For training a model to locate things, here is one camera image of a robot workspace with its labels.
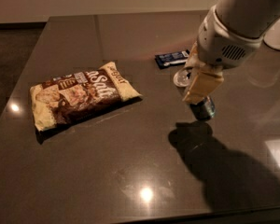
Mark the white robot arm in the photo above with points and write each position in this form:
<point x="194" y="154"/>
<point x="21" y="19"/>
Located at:
<point x="270" y="8"/>

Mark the silver blue redbull can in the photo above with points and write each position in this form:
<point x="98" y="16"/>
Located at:
<point x="203" y="108"/>

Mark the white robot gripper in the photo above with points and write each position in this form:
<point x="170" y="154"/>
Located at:
<point x="222" y="46"/>

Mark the brown white snack bag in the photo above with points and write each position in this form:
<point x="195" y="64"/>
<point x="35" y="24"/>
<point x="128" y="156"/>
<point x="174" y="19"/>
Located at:
<point x="69" y="99"/>

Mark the dark blue candy bar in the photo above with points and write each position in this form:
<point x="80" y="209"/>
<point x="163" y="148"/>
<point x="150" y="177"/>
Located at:
<point x="172" y="59"/>

